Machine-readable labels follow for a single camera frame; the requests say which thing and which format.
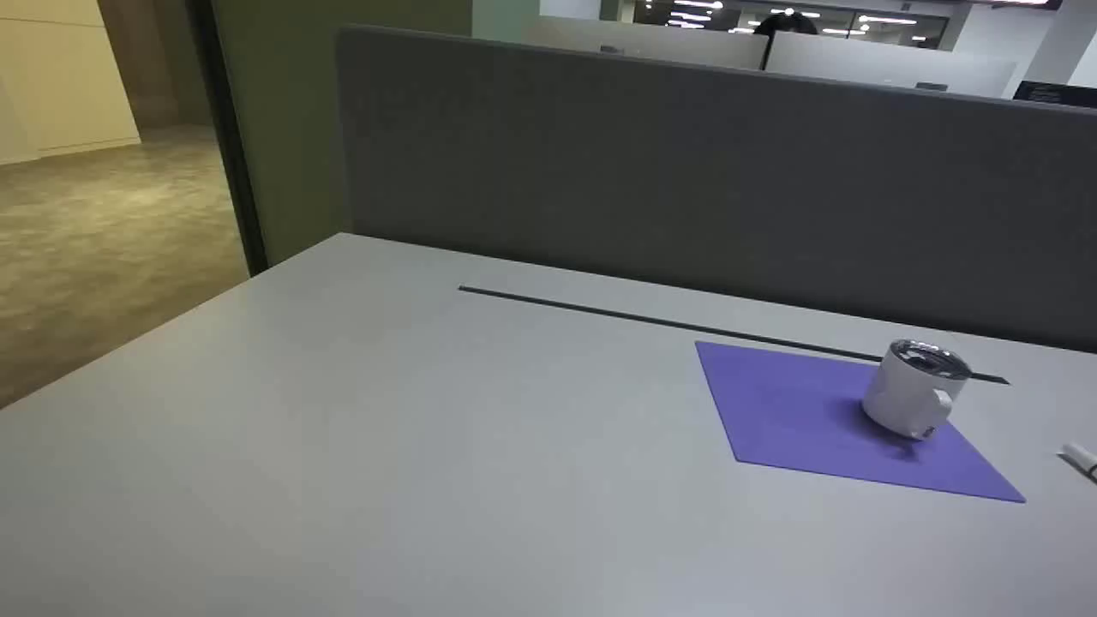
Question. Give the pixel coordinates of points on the white travel mug clear lid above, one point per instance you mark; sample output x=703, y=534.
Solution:
x=906, y=399

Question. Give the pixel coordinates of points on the grey fabric desk partition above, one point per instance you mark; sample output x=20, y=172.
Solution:
x=686, y=182

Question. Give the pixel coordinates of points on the purple square mat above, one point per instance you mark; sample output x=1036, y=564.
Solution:
x=802, y=415

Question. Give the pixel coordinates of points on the white background desk divider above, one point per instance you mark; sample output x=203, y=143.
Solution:
x=869, y=63

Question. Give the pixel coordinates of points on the white marker pen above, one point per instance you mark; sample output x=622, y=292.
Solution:
x=1079, y=458

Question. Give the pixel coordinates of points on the black monitor behind partition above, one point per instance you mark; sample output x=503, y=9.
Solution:
x=1059, y=95

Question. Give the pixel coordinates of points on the dark vertical door frame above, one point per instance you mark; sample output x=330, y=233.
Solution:
x=228, y=137

